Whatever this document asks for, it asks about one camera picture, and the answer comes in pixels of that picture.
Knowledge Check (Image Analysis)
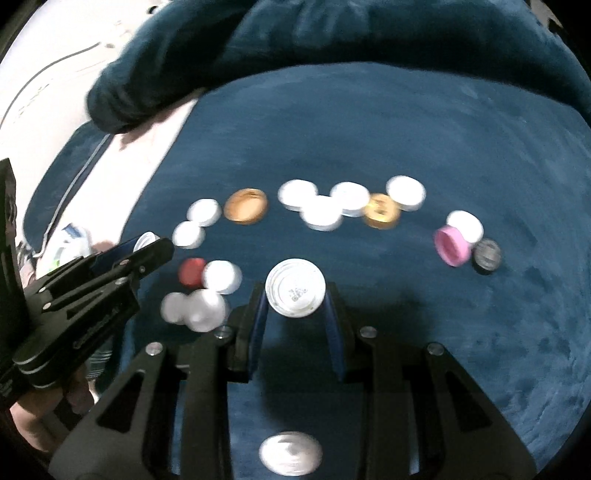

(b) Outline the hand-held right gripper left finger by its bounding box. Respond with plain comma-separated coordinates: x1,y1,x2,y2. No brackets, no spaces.
48,281,271,480

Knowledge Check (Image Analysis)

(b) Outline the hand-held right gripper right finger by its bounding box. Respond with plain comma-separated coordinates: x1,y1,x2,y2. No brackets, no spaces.
323,281,539,480

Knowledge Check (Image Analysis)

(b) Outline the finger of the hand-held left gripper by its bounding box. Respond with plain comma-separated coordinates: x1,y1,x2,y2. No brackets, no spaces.
113,237,175,289
92,237,141,271

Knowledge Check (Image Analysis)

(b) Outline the single white printed bottle cap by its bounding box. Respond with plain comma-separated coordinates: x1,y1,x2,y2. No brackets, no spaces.
265,258,327,318

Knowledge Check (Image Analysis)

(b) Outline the person's left hand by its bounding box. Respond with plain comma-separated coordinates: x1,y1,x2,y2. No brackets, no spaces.
9,367,95,455

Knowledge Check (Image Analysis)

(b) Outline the red bottle cap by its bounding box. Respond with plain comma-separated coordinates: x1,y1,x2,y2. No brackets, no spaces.
178,257,207,288

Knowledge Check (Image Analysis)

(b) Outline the dark blue pillow grey piping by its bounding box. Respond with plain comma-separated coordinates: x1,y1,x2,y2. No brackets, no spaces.
23,122,112,259

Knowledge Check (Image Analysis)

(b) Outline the pink bed sheet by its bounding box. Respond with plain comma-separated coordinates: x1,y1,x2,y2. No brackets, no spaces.
28,97,199,278

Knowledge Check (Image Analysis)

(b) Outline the large gold bottle cap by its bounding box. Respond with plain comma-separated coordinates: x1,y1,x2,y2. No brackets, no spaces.
224,188,269,225

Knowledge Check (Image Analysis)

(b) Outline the group of white bottle caps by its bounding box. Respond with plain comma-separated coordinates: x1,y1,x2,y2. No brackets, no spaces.
161,175,485,477

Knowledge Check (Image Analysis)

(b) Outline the small gold bottle cap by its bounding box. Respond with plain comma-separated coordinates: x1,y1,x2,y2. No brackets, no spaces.
363,194,402,230

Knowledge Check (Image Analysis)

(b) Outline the pink bottle cap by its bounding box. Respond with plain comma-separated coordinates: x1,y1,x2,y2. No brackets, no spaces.
434,226,472,267

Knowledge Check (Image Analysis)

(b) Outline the dark grey bottle cap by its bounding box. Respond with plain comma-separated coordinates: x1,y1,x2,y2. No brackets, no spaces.
472,239,502,274

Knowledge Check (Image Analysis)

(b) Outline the white headboard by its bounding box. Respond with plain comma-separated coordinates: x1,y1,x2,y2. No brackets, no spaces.
0,0,160,153

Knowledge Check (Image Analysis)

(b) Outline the dark blue bed cover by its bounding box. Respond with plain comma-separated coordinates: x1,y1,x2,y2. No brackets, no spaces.
124,62,591,480

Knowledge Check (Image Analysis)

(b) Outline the dark blue plush duvet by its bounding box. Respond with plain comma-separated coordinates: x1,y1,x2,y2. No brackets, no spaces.
87,0,591,134

